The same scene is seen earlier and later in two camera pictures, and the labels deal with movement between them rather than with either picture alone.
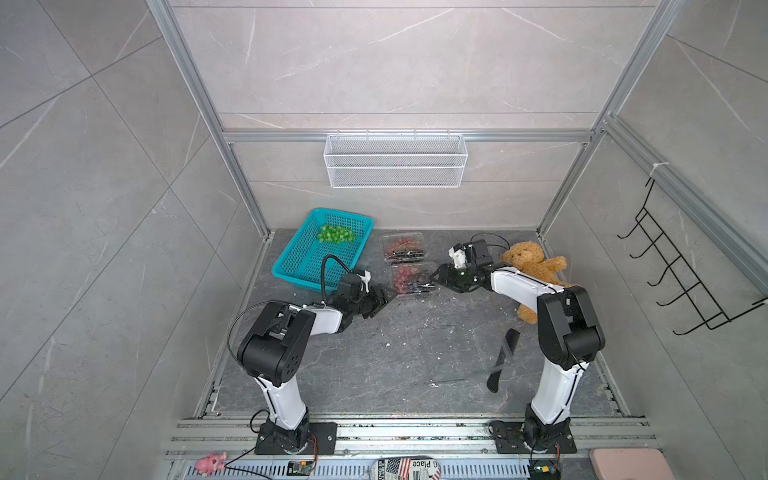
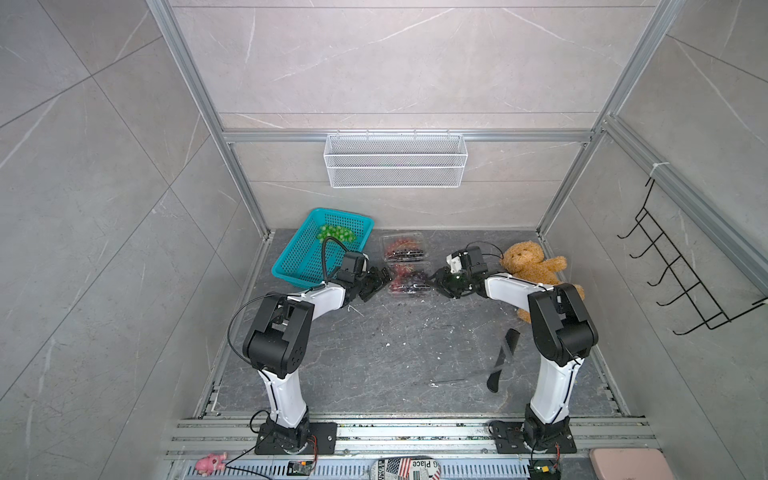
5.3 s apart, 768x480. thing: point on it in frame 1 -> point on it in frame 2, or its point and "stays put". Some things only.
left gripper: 381,300 -> 380,282
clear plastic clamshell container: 403,247 stays put
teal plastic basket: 323,232 stays put
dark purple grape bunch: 402,256 stays put
